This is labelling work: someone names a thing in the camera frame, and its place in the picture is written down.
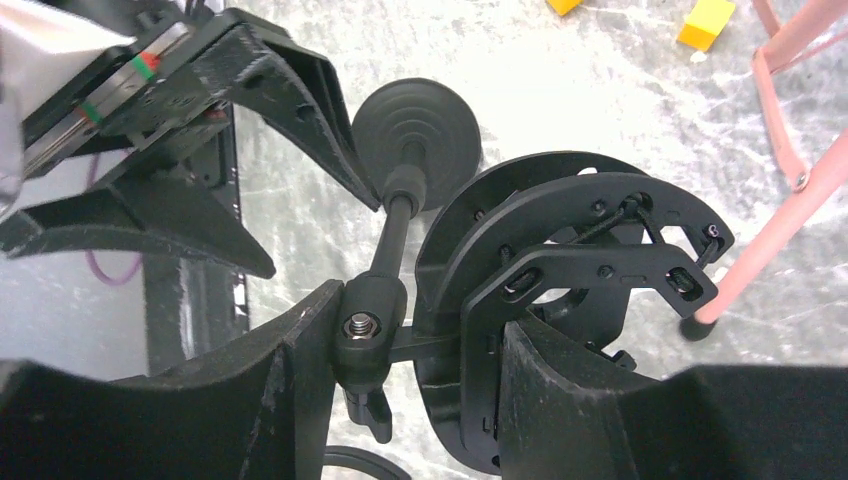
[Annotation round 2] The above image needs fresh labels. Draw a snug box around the yellow cube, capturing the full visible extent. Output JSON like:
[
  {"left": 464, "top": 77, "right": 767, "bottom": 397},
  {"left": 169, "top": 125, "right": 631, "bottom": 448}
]
[
  {"left": 677, "top": 0, "right": 736, "bottom": 52},
  {"left": 547, "top": 0, "right": 583, "bottom": 16}
]

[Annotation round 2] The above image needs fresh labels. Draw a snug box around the pink music stand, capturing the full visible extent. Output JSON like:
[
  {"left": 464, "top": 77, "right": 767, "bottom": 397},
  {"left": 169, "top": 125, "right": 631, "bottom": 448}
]
[{"left": 679, "top": 1, "right": 847, "bottom": 341}]

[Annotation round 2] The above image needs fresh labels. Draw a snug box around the yellow cube near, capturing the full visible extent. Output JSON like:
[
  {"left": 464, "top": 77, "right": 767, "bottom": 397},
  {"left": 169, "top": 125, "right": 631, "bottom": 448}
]
[{"left": 547, "top": 0, "right": 583, "bottom": 16}]

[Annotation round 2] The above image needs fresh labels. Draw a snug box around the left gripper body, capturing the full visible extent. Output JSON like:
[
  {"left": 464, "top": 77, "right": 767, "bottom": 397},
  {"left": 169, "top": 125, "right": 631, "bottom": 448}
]
[{"left": 23, "top": 1, "right": 230, "bottom": 180}]

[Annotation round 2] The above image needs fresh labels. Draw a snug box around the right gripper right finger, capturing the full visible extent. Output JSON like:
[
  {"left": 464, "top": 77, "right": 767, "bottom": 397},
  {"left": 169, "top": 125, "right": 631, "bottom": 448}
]
[{"left": 498, "top": 320, "right": 847, "bottom": 479}]

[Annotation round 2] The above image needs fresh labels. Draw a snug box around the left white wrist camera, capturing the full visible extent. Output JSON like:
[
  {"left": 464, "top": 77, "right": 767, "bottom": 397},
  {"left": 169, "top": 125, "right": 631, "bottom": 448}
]
[{"left": 1, "top": 0, "right": 135, "bottom": 211}]

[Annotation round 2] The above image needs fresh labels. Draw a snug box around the yellow cube far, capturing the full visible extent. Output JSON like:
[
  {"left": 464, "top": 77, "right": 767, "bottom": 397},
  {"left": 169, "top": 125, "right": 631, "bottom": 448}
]
[{"left": 677, "top": 0, "right": 736, "bottom": 52}]

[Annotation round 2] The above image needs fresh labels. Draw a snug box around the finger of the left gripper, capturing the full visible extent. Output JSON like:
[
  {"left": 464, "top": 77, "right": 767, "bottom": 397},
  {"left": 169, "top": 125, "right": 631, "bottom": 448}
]
[
  {"left": 190, "top": 8, "right": 381, "bottom": 211},
  {"left": 1, "top": 177, "right": 276, "bottom": 279}
]

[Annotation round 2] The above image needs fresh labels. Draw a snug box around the black shock-mount stand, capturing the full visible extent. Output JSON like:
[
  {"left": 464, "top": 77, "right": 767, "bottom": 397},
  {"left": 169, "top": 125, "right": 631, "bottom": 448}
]
[{"left": 333, "top": 78, "right": 735, "bottom": 474}]

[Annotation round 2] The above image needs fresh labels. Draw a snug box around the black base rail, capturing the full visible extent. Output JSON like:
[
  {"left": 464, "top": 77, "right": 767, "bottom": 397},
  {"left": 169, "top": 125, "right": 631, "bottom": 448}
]
[{"left": 143, "top": 124, "right": 249, "bottom": 375}]

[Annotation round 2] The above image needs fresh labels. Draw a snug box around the black tripod mic stand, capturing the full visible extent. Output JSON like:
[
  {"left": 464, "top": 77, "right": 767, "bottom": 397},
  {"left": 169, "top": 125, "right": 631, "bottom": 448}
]
[{"left": 323, "top": 445, "right": 412, "bottom": 480}]

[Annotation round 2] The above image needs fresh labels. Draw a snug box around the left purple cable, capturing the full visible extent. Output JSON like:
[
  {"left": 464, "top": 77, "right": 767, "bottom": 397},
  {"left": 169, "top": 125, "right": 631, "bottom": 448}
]
[{"left": 82, "top": 152, "right": 144, "bottom": 287}]

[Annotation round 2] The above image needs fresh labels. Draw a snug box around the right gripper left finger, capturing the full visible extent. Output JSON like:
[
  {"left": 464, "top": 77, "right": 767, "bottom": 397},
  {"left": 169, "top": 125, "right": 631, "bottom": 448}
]
[{"left": 1, "top": 280, "right": 343, "bottom": 479}]

